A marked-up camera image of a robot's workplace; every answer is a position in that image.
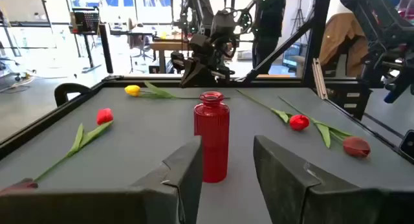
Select black diagonal frame brace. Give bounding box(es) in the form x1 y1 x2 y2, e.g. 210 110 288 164
242 18 316 85

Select red ribbed glass vase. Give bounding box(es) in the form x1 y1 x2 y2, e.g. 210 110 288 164
193 91 231 184

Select black frame strut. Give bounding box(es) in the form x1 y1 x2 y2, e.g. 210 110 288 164
302 0 334 88

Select black box white labels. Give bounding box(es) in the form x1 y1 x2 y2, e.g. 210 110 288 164
324 80 373 120

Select black tripod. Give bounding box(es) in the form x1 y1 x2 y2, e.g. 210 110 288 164
289 0 310 37

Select bright red artificial tulip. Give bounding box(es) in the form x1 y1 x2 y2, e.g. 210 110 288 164
235 88 311 132
33 107 114 183

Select person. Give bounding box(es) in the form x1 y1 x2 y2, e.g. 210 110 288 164
251 0 288 75

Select pale slotted bracket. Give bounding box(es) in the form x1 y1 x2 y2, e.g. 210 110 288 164
311 58 329 100

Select low dark monitor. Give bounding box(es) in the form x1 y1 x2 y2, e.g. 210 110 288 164
281 42 308 69

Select wooden desk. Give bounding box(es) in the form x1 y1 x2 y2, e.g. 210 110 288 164
148 38 191 74

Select office chair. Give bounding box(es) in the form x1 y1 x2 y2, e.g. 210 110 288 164
127 18 155 62

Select yellow artificial tulip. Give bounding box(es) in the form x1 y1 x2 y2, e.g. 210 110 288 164
124 81 231 100

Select small black camera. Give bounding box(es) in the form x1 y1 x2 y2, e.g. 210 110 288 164
398 129 414 162

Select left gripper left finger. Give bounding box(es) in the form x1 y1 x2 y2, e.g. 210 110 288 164
0 135 204 224

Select dark red artificial tulip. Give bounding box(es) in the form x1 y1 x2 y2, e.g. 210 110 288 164
0 177 39 196
278 95 372 159

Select black post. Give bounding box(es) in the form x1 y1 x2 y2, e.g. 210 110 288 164
98 23 114 74

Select black table edge frame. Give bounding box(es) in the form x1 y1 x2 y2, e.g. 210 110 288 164
0 74 414 165

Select brown jacket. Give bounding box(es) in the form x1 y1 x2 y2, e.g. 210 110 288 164
318 12 369 78

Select black cable loop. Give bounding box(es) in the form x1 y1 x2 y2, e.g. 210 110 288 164
54 82 93 107

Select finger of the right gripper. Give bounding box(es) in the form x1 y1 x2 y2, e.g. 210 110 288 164
170 51 186 74
179 57 211 88

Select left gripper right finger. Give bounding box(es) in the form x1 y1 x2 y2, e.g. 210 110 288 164
253 135 414 224

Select black screen on stand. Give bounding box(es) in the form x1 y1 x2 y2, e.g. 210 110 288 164
69 6 103 74

